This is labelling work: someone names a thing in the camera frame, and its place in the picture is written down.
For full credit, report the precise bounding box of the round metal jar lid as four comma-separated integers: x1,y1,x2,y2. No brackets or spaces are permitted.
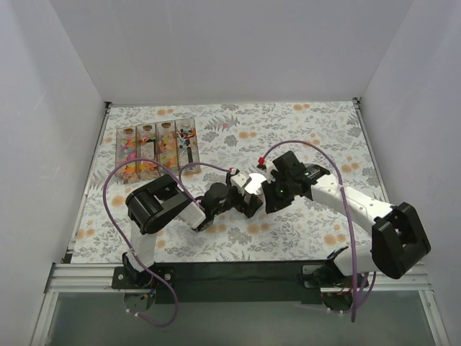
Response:
244,172,267,196

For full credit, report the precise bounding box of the clear compartment candy box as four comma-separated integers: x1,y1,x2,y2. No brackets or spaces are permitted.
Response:
115,118,199,183

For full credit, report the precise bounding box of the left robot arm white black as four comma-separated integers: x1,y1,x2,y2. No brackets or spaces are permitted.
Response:
122,170,266,288

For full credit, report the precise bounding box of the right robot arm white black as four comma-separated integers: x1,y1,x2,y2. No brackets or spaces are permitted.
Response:
259,151,431,287

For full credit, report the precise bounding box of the floral table mat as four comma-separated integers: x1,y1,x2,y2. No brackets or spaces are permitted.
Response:
71,102,385,264

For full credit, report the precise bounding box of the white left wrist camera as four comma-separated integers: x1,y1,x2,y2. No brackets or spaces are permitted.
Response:
229,168,251,190

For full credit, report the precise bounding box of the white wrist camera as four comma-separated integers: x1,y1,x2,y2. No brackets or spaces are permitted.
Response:
229,168,251,190
256,157,277,180

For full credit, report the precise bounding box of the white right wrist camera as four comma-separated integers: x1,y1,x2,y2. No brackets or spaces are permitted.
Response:
256,157,277,180

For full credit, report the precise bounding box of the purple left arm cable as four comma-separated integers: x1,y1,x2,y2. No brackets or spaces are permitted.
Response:
102,158,231,328

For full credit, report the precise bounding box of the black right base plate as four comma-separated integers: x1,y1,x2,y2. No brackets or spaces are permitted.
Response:
300,265,354,312

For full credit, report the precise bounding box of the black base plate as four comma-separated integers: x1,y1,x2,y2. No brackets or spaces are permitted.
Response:
111,265,176,292
300,265,354,312

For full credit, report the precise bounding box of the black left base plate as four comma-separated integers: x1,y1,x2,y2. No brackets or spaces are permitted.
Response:
111,265,176,292

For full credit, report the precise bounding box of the aluminium frame rail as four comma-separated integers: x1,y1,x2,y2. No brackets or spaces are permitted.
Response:
32,263,449,345

